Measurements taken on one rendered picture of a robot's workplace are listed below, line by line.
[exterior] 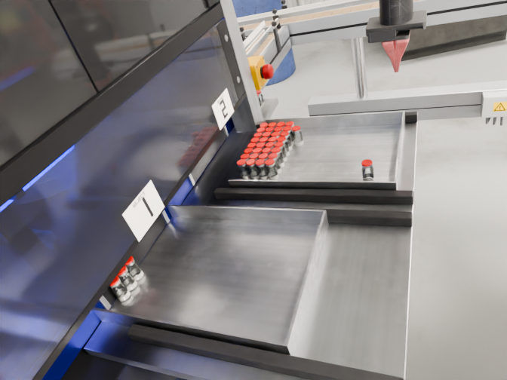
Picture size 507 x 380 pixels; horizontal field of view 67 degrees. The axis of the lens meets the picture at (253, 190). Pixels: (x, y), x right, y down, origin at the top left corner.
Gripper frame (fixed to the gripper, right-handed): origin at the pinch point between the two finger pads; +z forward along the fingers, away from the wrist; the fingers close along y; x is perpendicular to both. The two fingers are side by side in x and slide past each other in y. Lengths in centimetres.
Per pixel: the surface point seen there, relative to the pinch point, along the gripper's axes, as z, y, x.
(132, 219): 1, 36, 45
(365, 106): 54, 20, -83
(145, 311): 16, 36, 52
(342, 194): 14.1, 8.1, 22.9
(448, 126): 105, -18, -148
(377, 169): 15.9, 3.0, 12.5
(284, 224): 16.0, 17.9, 29.8
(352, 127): 16.2, 10.5, -4.2
